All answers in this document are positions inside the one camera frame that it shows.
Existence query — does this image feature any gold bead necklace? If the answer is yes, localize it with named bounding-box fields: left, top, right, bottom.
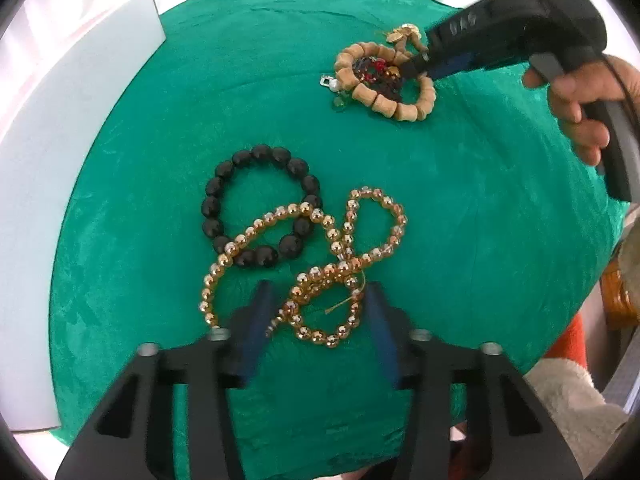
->
left=197, top=185, right=409, bottom=350

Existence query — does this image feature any large wooden bead bracelet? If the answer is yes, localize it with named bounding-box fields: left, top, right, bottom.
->
left=333, top=41, right=437, bottom=123

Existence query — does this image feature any black bead bracelet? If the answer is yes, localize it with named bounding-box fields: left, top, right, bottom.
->
left=200, top=143, right=322, bottom=269

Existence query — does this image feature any black cable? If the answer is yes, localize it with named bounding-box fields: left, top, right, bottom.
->
left=602, top=52, right=640, bottom=131

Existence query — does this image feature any red bead bracelet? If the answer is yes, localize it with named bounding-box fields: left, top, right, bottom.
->
left=351, top=55, right=406, bottom=104

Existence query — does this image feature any white cardboard box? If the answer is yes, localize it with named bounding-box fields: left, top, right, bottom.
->
left=1, top=0, right=166, bottom=431

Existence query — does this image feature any green velvet cloth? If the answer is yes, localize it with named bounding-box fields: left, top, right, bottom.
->
left=50, top=0, right=629, bottom=479

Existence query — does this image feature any gold earrings cluster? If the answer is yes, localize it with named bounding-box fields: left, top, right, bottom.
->
left=385, top=23, right=428, bottom=55

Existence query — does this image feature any person's right hand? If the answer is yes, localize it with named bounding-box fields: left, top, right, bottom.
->
left=522, top=55, right=639, bottom=167

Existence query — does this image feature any silver charm jewelry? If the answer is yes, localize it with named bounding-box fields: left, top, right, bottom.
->
left=319, top=75, right=346, bottom=110

